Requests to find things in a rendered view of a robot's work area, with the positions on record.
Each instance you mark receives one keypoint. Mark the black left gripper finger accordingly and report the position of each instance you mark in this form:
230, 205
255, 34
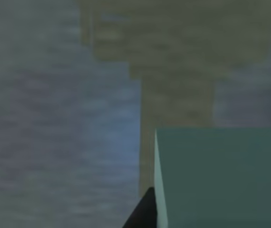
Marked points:
145, 211

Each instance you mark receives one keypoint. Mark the teal green box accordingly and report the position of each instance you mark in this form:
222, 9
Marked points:
221, 180

